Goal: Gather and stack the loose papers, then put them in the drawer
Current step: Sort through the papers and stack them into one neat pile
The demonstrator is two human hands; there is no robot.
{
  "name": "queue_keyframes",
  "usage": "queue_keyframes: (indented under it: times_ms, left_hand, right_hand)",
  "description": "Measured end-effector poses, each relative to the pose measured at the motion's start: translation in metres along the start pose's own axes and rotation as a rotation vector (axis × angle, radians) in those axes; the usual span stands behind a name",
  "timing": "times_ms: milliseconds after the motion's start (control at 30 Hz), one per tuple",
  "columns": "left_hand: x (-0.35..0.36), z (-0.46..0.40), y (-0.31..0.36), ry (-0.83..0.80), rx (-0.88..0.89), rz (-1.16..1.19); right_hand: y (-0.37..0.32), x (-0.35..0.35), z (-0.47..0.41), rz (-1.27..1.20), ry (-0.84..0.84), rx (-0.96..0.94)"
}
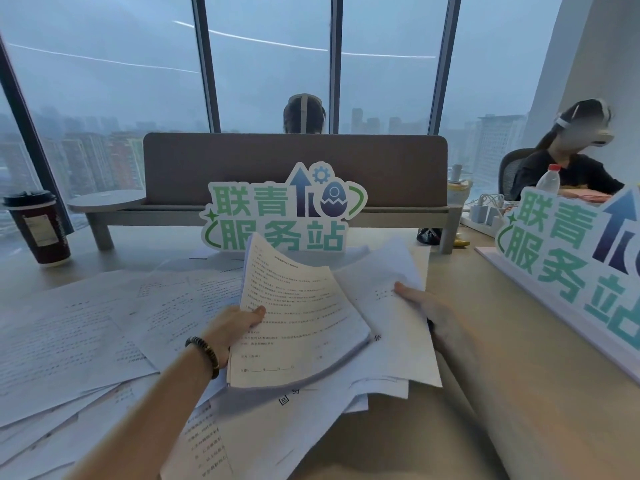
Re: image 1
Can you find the white sign base board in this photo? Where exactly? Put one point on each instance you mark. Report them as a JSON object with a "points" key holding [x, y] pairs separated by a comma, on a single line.
{"points": [[500, 267]]}

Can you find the black object under shelf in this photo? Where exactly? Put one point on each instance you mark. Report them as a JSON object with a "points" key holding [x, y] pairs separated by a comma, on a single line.
{"points": [[429, 236]]}

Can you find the dark window frame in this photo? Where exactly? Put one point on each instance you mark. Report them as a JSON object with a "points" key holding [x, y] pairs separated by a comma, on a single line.
{"points": [[336, 69]]}

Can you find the person's right forearm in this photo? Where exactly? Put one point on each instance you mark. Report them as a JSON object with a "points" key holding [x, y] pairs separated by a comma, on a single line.
{"points": [[500, 414]]}

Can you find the pile of printed papers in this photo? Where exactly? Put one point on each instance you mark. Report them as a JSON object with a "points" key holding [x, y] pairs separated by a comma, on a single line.
{"points": [[100, 334]]}

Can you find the dark red coffee cup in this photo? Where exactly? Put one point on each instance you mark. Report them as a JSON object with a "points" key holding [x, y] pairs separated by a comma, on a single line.
{"points": [[40, 229]]}

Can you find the small green white sign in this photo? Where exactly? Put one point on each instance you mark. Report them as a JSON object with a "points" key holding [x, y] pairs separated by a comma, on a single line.
{"points": [[240, 234]]}

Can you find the white cup yellow band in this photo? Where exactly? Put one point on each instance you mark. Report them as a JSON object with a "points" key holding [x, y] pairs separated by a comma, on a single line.
{"points": [[458, 189]]}

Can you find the black mesh office chair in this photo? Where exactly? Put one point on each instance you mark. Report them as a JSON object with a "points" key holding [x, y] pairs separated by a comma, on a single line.
{"points": [[511, 172]]}

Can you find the person's left thumb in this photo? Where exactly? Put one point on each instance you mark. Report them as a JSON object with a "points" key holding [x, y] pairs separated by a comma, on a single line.
{"points": [[252, 315]]}

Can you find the thick printed paper document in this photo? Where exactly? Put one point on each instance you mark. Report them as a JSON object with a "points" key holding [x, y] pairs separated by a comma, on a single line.
{"points": [[295, 314]]}

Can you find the brown felt divider panel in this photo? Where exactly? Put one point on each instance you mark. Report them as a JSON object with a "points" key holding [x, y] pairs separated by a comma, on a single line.
{"points": [[250, 164]]}

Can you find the pink paper folder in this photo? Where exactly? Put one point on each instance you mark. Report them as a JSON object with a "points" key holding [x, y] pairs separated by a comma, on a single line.
{"points": [[590, 196]]}

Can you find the person's right thumb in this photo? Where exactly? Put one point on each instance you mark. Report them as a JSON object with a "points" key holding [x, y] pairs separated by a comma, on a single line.
{"points": [[411, 292]]}

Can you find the thin printed paper sheets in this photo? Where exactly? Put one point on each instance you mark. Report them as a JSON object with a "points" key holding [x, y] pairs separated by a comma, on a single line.
{"points": [[385, 314]]}

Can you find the person's left hand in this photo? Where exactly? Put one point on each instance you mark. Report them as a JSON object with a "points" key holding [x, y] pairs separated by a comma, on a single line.
{"points": [[225, 332]]}

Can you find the person's left forearm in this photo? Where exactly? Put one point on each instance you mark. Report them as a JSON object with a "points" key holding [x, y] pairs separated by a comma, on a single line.
{"points": [[150, 409]]}

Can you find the white head-mounted headset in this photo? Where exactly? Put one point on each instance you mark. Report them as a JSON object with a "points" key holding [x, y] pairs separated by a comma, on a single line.
{"points": [[602, 134]]}

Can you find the clear bottle red cap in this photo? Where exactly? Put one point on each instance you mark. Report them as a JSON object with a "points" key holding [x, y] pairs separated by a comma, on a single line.
{"points": [[548, 179]]}

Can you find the white power strip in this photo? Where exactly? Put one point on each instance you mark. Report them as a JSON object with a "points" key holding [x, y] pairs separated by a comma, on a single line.
{"points": [[482, 214]]}

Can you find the large green white sign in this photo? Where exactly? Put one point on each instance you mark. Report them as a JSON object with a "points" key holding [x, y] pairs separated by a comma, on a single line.
{"points": [[560, 249]]}

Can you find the person's right hand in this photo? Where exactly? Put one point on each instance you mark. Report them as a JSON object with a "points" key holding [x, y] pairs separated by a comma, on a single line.
{"points": [[445, 319]]}

